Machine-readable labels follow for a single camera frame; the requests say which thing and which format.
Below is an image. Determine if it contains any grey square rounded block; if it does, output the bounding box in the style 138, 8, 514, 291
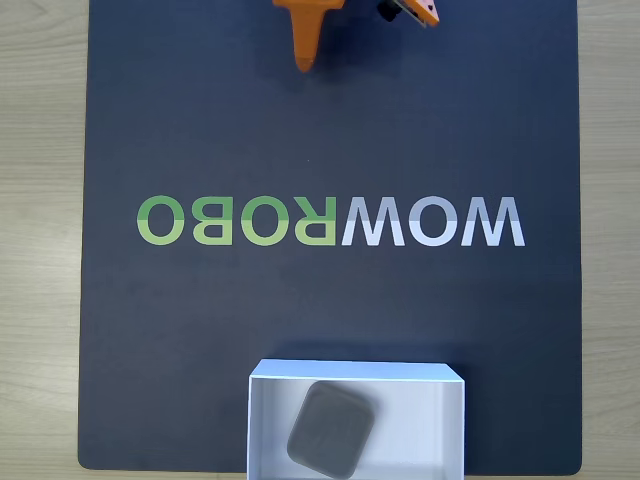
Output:
285, 379, 377, 480

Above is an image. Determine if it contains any white open cardboard box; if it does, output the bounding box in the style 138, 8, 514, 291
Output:
247, 358, 467, 480

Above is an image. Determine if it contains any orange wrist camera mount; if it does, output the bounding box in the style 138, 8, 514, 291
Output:
377, 0, 441, 31

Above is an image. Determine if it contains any dark mat with WOWROBO print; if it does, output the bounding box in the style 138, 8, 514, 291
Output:
77, 0, 584, 474

